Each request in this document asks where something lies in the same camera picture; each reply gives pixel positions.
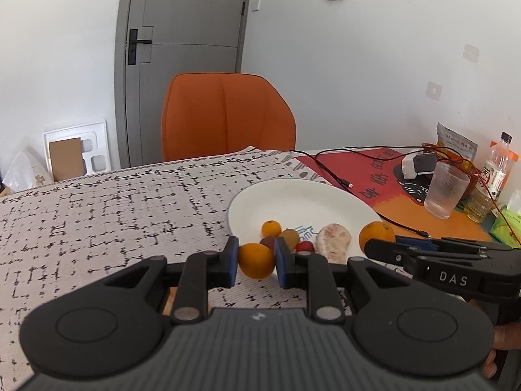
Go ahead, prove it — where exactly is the brown kiwi back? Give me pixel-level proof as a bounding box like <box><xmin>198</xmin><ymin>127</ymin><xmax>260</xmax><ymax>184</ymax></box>
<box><xmin>279</xmin><ymin>229</ymin><xmax>300</xmax><ymax>252</ymax></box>

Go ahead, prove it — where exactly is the dark red lychee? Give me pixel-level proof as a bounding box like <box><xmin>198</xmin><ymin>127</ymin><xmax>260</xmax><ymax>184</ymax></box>
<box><xmin>260</xmin><ymin>237</ymin><xmax>276</xmax><ymax>252</ymax></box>

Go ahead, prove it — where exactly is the large orange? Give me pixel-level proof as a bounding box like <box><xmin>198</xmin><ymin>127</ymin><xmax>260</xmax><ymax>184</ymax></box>
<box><xmin>359</xmin><ymin>222</ymin><xmax>396</xmax><ymax>256</ymax></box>
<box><xmin>238</xmin><ymin>243</ymin><xmax>275</xmax><ymax>280</ymax></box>

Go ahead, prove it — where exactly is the small tangerine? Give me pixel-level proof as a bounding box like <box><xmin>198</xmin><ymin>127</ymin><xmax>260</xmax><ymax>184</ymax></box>
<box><xmin>261</xmin><ymin>220</ymin><xmax>282</xmax><ymax>238</ymax></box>

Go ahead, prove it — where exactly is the person's right hand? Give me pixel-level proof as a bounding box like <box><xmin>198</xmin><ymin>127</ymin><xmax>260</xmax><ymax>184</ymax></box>
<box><xmin>481</xmin><ymin>321</ymin><xmax>521</xmax><ymax>379</ymax></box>

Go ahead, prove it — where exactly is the green packet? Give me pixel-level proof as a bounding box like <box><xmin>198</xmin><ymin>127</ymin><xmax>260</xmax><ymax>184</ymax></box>
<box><xmin>489</xmin><ymin>190</ymin><xmax>521</xmax><ymax>248</ymax></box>

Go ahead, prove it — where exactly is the white ceramic plate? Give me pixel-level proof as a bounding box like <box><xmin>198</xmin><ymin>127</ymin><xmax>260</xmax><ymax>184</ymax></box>
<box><xmin>227</xmin><ymin>178</ymin><xmax>381</xmax><ymax>264</ymax></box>

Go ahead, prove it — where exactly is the plastic drink bottle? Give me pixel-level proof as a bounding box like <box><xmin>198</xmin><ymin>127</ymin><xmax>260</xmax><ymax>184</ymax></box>
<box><xmin>465</xmin><ymin>132</ymin><xmax>512</xmax><ymax>223</ymax></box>

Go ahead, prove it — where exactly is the ribbed clear glass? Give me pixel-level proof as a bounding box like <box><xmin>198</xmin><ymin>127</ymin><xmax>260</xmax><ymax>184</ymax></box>
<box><xmin>424</xmin><ymin>162</ymin><xmax>471</xmax><ymax>220</ymax></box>

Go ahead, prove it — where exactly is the orange red table mat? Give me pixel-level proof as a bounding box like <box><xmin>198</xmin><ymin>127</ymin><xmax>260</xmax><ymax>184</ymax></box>
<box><xmin>294</xmin><ymin>147</ymin><xmax>492</xmax><ymax>241</ymax></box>

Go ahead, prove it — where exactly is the white power adapter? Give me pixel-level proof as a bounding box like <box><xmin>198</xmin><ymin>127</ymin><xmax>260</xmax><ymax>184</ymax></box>
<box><xmin>401</xmin><ymin>153</ymin><xmax>437</xmax><ymax>180</ymax></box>

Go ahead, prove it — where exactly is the snack pouch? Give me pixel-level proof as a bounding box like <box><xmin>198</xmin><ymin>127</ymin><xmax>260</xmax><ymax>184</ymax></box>
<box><xmin>435</xmin><ymin>123</ymin><xmax>478</xmax><ymax>170</ymax></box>

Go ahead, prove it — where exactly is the patterned white tablecloth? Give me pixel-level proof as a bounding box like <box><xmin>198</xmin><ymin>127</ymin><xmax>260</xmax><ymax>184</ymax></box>
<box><xmin>1</xmin><ymin>147</ymin><xmax>327</xmax><ymax>390</ymax></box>

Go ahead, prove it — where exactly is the orange chair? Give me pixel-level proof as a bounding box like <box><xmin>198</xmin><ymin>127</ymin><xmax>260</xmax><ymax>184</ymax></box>
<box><xmin>161</xmin><ymin>72</ymin><xmax>297</xmax><ymax>162</ymax></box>

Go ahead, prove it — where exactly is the white foam packaging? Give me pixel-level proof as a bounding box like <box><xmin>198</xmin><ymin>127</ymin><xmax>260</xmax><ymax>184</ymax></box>
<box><xmin>43</xmin><ymin>121</ymin><xmax>111</xmax><ymax>182</ymax></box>

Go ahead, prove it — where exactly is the brown cardboard piece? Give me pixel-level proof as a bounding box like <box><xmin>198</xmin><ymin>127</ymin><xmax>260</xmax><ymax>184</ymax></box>
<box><xmin>49</xmin><ymin>138</ymin><xmax>85</xmax><ymax>182</ymax></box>

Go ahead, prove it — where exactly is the white plastic bag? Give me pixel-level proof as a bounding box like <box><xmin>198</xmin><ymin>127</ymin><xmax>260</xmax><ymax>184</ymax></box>
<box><xmin>2</xmin><ymin>148</ymin><xmax>54</xmax><ymax>193</ymax></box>

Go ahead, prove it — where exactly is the grey door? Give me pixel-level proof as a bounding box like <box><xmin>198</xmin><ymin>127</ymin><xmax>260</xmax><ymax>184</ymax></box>
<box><xmin>114</xmin><ymin>0</ymin><xmax>248</xmax><ymax>168</ymax></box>

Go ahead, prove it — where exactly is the black usb cable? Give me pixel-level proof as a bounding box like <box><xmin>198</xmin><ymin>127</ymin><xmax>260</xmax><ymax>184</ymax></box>
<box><xmin>290</xmin><ymin>145</ymin><xmax>436</xmax><ymax>238</ymax></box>

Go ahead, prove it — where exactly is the white wall socket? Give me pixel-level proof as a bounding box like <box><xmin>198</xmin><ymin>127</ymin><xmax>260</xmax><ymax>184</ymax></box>
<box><xmin>426</xmin><ymin>81</ymin><xmax>443</xmax><ymax>101</ymax></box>

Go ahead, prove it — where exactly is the black door handle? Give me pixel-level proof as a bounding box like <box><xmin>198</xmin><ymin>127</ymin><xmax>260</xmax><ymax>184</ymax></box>
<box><xmin>127</xmin><ymin>29</ymin><xmax>153</xmax><ymax>65</ymax></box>

